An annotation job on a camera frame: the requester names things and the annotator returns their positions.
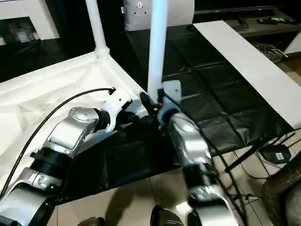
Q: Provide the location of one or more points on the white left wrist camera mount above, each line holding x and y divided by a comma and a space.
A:
115, 106

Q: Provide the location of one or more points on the white plastic table leg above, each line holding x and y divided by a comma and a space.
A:
97, 28
157, 47

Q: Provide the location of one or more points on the white plastic table top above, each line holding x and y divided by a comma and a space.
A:
58, 82

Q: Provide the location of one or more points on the black remote control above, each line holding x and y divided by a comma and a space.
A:
275, 20

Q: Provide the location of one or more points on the dark left robot foot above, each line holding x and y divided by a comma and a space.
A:
92, 221

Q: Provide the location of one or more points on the black table mat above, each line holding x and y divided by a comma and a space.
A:
211, 82

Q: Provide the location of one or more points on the dark robot foot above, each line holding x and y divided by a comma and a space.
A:
164, 216
92, 221

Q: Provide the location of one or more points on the dark right robot foot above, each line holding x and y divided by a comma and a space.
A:
164, 216

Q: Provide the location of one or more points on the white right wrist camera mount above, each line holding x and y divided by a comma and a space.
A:
172, 91

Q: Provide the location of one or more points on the brown wicker basket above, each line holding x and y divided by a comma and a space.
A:
279, 195

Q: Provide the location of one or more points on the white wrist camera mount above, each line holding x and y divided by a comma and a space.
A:
172, 91
115, 106

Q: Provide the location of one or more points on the white glass-door cabinet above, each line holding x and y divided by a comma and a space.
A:
28, 14

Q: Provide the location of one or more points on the white storage box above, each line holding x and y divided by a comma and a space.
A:
294, 44

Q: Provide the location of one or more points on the grey low tv bench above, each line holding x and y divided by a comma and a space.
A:
270, 29

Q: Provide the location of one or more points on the black router box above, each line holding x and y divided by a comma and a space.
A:
277, 154

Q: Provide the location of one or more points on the black metal stand leg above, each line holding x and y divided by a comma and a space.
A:
247, 155

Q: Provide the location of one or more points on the grey pillow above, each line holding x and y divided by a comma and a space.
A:
141, 14

